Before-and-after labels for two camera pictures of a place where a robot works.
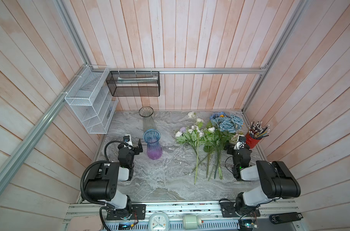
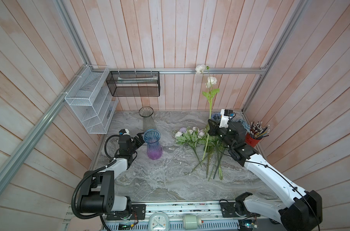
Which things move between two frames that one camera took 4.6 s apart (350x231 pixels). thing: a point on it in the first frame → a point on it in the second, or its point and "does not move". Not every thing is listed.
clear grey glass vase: [146, 112] does not move
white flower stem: [199, 134] → [211, 82]
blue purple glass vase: [152, 137] does not move
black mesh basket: [134, 83] does not move
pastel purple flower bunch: [187, 136] does not move
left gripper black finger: [140, 146] → [139, 140]
